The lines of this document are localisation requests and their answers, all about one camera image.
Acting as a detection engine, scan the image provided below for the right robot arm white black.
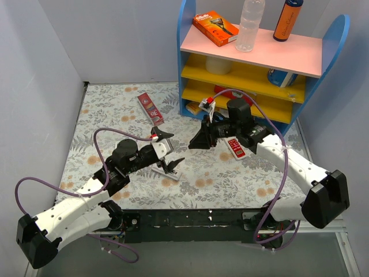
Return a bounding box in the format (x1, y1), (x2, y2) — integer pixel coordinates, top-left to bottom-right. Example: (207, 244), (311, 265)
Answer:
(189, 98), (350, 229)

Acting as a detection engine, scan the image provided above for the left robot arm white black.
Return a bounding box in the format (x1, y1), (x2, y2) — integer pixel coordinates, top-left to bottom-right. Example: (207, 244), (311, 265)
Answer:
(16, 126), (182, 269)

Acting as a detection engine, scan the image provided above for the red white remote control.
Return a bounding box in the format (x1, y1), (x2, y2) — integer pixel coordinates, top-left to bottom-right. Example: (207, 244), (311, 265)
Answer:
(223, 137), (246, 161)

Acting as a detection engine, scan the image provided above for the red toothpaste box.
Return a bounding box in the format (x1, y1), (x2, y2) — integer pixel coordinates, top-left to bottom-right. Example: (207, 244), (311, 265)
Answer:
(137, 93), (164, 126)

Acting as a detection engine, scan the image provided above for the yellow soap pack left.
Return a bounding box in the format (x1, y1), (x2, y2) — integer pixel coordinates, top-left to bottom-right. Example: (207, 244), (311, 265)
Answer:
(186, 101), (202, 115)

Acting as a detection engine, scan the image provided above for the floral table mat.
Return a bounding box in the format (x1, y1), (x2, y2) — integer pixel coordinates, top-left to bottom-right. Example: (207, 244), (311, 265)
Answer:
(56, 83), (303, 209)

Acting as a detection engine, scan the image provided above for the blue white can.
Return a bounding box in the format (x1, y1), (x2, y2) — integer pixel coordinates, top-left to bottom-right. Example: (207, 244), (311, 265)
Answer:
(267, 69), (298, 88)

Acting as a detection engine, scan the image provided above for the blue shelf unit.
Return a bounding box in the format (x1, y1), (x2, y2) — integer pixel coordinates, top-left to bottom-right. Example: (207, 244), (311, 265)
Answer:
(176, 1), (350, 133)

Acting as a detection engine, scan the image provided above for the white paper roll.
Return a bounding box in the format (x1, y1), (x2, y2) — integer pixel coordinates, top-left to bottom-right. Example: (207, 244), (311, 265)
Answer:
(205, 56), (233, 75)

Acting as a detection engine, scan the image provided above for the black base bar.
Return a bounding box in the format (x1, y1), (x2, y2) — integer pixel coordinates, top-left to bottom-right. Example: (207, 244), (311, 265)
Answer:
(89, 208), (295, 245)

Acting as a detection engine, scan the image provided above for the orange razor box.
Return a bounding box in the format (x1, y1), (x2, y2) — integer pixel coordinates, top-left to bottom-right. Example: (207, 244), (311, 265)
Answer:
(193, 10), (239, 47)

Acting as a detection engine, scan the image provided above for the clear plastic bottle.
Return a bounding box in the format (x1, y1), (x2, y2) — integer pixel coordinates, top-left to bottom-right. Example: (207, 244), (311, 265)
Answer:
(235, 0), (265, 52)

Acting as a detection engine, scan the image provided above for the orange cylindrical bottle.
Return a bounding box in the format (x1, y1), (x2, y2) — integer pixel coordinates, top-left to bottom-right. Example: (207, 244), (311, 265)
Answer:
(273, 0), (303, 42)

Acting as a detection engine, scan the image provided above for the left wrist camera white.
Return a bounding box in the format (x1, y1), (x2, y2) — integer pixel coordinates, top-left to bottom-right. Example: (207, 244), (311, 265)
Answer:
(151, 134), (174, 160)

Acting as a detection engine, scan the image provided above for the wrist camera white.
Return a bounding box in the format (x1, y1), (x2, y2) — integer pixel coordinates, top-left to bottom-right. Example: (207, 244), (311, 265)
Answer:
(199, 97), (216, 123)
(151, 134), (174, 160)

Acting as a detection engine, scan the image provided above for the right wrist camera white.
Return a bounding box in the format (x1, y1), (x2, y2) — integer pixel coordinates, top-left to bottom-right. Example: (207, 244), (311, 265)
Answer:
(199, 97), (216, 123)

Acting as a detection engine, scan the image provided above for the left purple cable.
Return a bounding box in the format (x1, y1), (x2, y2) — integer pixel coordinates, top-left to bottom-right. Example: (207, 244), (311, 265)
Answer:
(14, 128), (158, 264)

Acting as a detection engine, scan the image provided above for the purple cable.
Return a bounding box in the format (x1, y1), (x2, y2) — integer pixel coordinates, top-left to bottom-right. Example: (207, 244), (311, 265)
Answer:
(213, 89), (300, 250)
(14, 128), (158, 264)

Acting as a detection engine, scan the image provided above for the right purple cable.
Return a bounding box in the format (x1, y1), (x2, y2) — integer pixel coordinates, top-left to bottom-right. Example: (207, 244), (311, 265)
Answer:
(213, 89), (300, 250)

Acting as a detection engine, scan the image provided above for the aluminium rail frame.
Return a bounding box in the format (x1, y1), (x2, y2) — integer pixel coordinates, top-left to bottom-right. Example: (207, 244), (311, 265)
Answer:
(26, 219), (360, 276)

